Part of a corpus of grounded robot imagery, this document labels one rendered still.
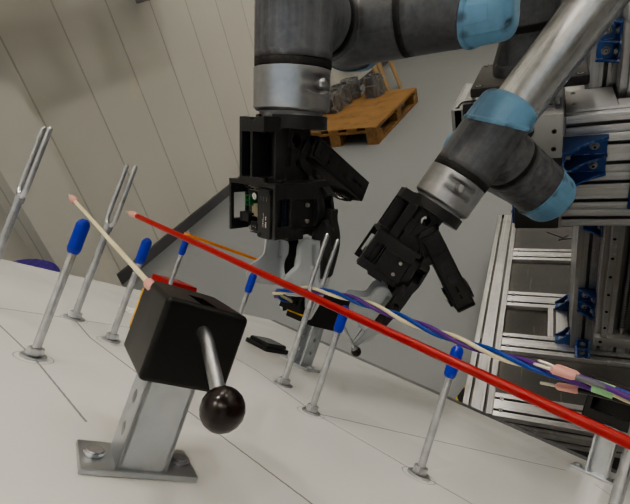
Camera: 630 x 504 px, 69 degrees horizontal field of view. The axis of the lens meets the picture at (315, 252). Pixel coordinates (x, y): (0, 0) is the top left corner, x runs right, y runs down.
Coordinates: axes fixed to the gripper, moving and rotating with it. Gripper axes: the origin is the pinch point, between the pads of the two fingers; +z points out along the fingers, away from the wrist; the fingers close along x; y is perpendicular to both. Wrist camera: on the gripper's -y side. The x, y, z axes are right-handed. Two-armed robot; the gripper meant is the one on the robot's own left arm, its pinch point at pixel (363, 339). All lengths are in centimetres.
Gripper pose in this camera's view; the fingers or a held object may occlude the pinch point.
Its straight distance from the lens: 63.5
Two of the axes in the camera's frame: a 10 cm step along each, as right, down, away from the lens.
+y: -8.4, -5.4, -0.6
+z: -5.5, 8.2, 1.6
